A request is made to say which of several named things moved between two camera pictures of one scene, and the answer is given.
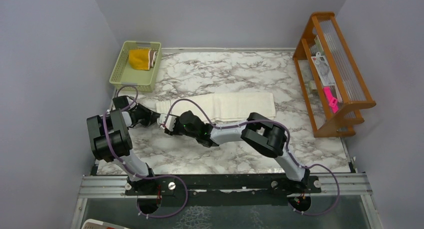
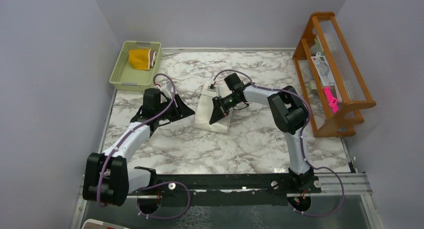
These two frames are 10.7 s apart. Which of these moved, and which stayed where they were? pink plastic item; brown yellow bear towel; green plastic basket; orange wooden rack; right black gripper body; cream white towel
Moved: right black gripper body; cream white towel
Stayed: orange wooden rack; brown yellow bear towel; pink plastic item; green plastic basket
